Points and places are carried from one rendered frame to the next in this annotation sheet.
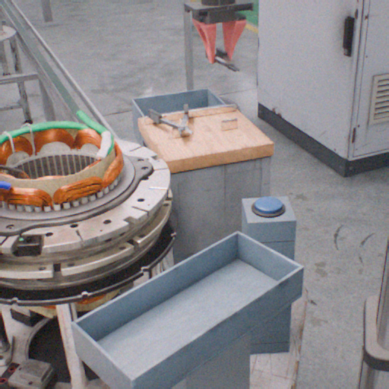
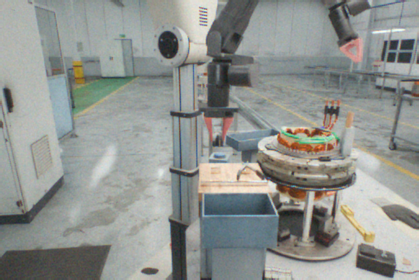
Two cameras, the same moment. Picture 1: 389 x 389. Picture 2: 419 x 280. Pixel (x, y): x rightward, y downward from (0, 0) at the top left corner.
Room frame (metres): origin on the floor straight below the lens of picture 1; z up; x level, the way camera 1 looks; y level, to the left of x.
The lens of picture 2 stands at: (1.69, 0.12, 1.41)
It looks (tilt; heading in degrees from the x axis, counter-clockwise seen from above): 18 degrees down; 196
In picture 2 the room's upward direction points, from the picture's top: straight up
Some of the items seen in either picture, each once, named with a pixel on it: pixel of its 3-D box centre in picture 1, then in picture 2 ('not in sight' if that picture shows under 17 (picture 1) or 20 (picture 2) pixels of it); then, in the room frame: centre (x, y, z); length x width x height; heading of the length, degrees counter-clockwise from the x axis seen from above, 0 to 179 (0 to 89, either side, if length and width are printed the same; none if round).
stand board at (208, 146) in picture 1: (202, 135); (231, 179); (0.96, -0.02, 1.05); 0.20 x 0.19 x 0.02; 17
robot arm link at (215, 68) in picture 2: not in sight; (220, 74); (1.00, -0.04, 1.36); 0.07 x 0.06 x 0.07; 74
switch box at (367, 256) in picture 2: not in sight; (375, 259); (0.87, 0.42, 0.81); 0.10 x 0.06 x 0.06; 79
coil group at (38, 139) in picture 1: (53, 141); not in sight; (0.80, 0.21, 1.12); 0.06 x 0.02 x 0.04; 106
